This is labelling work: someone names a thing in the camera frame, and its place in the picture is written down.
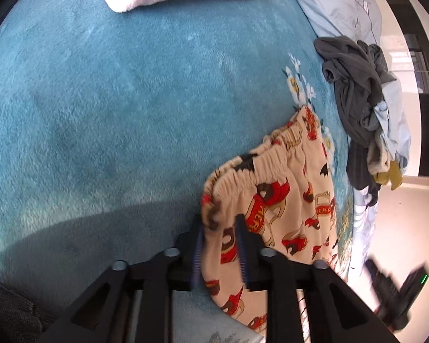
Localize beige car print pants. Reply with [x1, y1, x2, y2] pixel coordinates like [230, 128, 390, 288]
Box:
[200, 106, 337, 334]

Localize light blue floral duvet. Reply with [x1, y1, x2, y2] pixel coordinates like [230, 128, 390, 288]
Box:
[348, 187, 378, 286]

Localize olive green knit sweater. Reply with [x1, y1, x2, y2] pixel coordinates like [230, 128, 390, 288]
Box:
[374, 161, 403, 190]

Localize black garment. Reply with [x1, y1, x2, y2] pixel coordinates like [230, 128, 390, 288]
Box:
[346, 140, 380, 207]

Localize cream fluffy sweater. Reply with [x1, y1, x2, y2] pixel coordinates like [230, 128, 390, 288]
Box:
[367, 132, 391, 176]

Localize teal floral bed blanket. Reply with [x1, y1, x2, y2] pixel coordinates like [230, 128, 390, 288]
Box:
[0, 0, 357, 343]

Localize light blue shirt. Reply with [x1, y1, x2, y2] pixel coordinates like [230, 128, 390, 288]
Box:
[374, 77, 412, 173]

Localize dark grey garment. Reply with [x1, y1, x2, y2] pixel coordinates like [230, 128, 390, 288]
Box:
[314, 36, 395, 148]

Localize white black glossy wardrobe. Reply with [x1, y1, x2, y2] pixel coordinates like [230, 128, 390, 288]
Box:
[375, 0, 429, 178]

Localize light blue floral pillow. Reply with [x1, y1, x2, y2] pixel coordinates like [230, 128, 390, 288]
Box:
[297, 0, 382, 45]

